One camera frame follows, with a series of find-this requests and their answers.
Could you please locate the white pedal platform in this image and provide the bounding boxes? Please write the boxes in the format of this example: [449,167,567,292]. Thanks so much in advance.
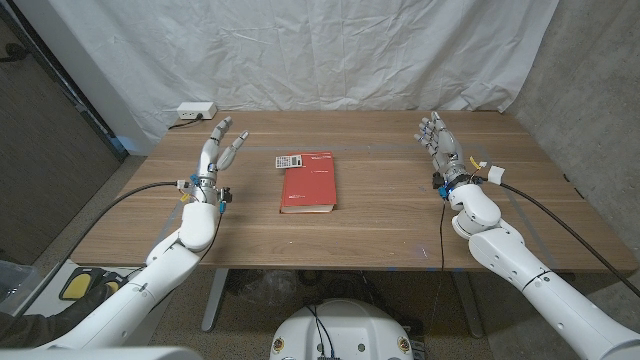
[14,259,171,347]

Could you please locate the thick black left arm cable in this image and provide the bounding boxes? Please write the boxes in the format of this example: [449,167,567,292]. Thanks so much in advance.
[14,180,194,321]

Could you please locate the yellow black foot pedal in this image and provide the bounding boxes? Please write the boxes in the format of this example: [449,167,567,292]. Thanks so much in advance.
[102,272,130,296]
[58,267,107,302]

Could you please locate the grey metal table leg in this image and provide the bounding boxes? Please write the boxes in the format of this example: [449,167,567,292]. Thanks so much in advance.
[201,268,230,334]
[452,271,485,340]

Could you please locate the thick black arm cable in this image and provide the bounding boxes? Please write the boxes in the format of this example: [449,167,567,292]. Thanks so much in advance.
[499,180,640,299]
[14,180,194,321]

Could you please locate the white power strip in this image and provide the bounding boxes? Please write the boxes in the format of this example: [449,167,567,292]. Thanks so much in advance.
[176,101,218,121]

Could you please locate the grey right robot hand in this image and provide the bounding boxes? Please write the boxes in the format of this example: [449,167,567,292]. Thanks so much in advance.
[413,111,481,199]

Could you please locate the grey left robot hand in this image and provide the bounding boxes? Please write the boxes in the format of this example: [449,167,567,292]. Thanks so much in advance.
[197,116,250,206]

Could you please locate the red hardcover book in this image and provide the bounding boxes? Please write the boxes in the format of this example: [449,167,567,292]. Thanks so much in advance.
[279,151,338,215]

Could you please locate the white calculator grey keys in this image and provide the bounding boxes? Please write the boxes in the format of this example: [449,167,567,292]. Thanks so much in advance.
[275,154,304,170]

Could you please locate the clear plastic bag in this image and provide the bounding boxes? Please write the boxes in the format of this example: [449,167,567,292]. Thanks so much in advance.
[239,269,301,307]

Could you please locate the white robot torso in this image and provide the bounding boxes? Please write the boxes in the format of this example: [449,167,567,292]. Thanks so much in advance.
[269,298,415,360]

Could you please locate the thin black hanging cable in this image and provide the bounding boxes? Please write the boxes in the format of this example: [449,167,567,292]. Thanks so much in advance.
[438,198,448,274]

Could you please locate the black power strip cord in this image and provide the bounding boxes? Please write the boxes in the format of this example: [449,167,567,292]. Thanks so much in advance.
[167,113,204,131]

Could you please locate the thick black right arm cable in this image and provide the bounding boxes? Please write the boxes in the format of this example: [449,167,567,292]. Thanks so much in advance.
[499,180,640,299]

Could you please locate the clear plastic bin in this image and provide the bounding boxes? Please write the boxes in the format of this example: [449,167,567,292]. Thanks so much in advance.
[0,259,42,316]

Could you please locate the white wrinkled backdrop cloth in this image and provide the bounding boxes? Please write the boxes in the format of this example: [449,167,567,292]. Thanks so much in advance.
[47,0,560,154]

